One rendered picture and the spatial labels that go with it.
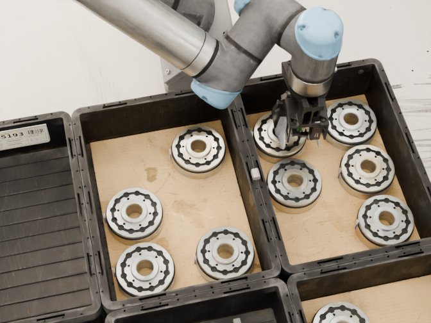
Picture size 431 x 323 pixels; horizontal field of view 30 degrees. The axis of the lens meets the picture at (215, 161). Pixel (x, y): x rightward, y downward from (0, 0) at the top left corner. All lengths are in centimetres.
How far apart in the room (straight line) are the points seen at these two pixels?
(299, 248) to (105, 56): 68
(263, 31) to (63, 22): 73
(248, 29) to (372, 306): 53
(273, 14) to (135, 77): 59
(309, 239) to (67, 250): 44
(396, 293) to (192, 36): 57
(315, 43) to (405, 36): 72
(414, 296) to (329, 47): 48
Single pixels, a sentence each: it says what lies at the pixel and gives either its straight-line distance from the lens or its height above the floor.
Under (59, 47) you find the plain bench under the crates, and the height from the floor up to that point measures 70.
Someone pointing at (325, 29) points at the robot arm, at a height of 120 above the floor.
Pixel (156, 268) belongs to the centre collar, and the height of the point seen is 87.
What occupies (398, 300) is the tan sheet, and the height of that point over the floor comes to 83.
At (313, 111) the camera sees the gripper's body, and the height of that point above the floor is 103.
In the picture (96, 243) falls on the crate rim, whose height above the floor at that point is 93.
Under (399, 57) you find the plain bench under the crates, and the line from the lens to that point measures 191.
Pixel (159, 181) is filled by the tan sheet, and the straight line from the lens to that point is 152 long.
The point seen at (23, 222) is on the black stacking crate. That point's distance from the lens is 152.
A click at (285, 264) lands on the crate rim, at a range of 135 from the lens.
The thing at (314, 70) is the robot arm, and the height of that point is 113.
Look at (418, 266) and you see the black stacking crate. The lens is 145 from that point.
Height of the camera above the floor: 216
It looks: 60 degrees down
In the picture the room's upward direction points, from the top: 3 degrees clockwise
